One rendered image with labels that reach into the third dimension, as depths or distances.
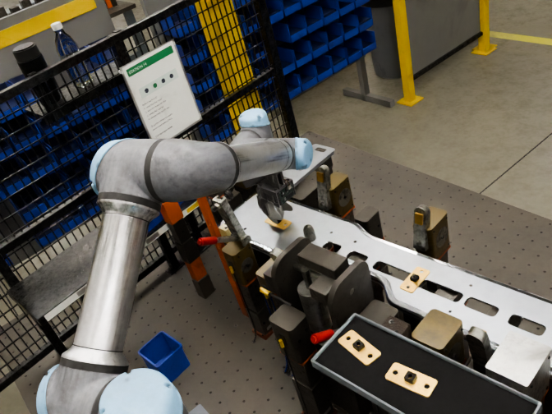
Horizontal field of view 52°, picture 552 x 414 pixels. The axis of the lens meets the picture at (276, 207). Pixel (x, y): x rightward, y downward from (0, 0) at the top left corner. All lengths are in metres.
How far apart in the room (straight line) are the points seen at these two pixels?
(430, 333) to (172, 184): 0.60
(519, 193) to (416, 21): 1.53
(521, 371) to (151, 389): 0.64
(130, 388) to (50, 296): 0.85
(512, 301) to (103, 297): 0.87
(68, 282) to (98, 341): 0.77
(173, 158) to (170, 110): 1.03
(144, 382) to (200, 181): 0.34
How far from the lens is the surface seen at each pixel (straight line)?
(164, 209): 1.76
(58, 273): 1.84
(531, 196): 3.32
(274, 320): 1.30
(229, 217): 1.51
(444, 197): 2.17
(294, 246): 1.30
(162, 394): 0.94
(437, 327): 1.22
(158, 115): 1.99
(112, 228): 1.04
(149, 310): 2.06
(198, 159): 1.00
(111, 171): 1.06
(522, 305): 1.37
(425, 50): 4.38
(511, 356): 1.14
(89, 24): 3.15
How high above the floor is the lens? 2.01
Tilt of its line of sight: 35 degrees down
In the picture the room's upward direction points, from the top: 17 degrees counter-clockwise
